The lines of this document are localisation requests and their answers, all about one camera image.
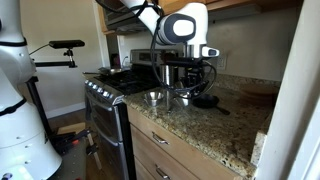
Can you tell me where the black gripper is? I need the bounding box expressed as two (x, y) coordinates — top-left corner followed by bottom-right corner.
(181, 64), (205, 100)

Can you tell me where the large silver bowl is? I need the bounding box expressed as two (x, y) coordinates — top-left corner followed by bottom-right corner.
(172, 92), (194, 109)

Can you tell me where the small silver bowl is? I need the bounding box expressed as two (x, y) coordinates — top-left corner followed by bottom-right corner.
(143, 91), (165, 107)

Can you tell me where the black cast iron skillet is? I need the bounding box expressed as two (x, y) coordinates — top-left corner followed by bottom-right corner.
(192, 93), (231, 116)

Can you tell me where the tall steel canister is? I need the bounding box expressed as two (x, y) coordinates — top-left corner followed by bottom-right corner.
(159, 64), (179, 88)

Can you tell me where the wooden base cabinet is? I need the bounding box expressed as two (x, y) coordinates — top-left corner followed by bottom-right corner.
(126, 105), (245, 180)

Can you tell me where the round wooden board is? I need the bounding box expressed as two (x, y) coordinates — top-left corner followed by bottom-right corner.
(241, 93), (278, 103)
(239, 82), (280, 96)

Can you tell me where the steel frying pan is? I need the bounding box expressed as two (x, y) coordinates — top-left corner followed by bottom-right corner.
(82, 66), (126, 77)

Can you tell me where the stainless steel gas range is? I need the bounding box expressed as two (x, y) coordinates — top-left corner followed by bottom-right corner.
(83, 48), (162, 180)

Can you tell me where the steel range hood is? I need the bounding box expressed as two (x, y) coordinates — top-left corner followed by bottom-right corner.
(101, 0), (151, 34)

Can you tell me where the light plywood piece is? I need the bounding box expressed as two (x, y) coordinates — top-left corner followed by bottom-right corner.
(56, 121), (87, 136)

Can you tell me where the black orange bar clamp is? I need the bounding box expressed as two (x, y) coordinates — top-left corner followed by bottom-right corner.
(51, 128), (103, 171)

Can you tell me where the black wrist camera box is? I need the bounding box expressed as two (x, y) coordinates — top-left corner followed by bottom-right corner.
(161, 56), (201, 68)

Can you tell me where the white wall outlet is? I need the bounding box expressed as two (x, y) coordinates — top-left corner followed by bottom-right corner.
(217, 53), (229, 71)

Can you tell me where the black cable bundle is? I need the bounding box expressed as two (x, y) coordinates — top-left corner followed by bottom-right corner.
(94, 0), (218, 100)

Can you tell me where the metal drawer handle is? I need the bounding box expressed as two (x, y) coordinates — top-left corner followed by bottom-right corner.
(155, 164), (172, 180)
(151, 131), (170, 146)

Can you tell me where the wooden wall cabinet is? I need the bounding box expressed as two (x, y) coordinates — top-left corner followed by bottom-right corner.
(96, 0), (305, 34)

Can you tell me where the black stereo camera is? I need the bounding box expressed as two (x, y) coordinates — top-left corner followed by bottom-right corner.
(48, 39), (86, 50)

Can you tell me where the black camera stand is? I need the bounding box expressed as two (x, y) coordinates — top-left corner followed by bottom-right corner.
(25, 48), (78, 141)

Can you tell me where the thin black camera cable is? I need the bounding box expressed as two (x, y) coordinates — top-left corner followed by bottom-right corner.
(28, 43), (51, 57)

